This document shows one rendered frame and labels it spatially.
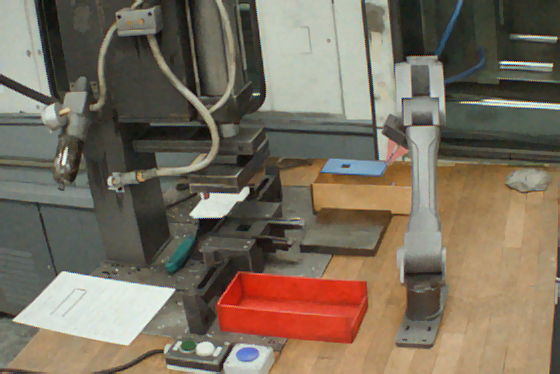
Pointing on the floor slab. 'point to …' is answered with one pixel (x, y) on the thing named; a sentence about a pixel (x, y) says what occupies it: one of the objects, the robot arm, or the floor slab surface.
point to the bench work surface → (524, 271)
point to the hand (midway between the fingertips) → (388, 161)
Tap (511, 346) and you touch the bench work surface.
